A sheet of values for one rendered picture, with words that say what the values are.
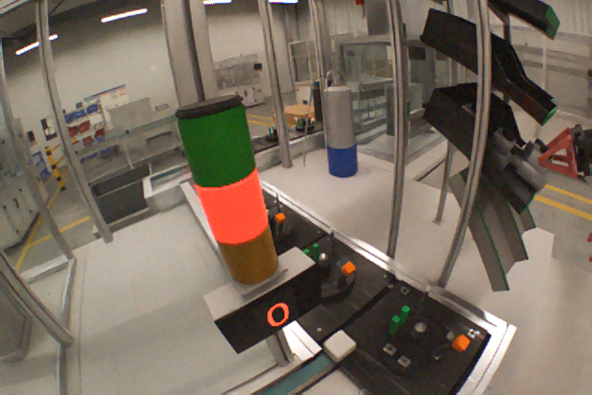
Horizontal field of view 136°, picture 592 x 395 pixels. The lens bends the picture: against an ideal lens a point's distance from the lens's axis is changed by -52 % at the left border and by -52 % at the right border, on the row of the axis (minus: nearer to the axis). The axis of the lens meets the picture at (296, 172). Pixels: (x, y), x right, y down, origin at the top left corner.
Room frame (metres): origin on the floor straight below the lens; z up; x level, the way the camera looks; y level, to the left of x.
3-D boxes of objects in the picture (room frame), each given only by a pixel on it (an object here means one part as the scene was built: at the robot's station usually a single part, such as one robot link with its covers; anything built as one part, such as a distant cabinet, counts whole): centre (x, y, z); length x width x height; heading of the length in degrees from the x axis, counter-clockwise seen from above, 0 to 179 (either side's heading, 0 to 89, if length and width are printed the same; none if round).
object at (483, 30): (0.47, -0.41, 1.26); 0.36 x 0.21 x 0.80; 122
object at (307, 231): (0.60, 0.10, 1.01); 0.24 x 0.24 x 0.13; 32
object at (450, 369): (0.17, -0.17, 0.96); 0.24 x 0.24 x 0.02; 32
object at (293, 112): (5.60, -0.28, 0.20); 1.20 x 0.80 x 0.41; 35
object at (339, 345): (0.20, -0.03, 0.97); 0.05 x 0.05 x 0.04; 32
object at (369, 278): (0.39, -0.03, 1.01); 0.24 x 0.24 x 0.13; 32
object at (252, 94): (9.64, 2.29, 1.13); 2.86 x 1.56 x 2.25; 125
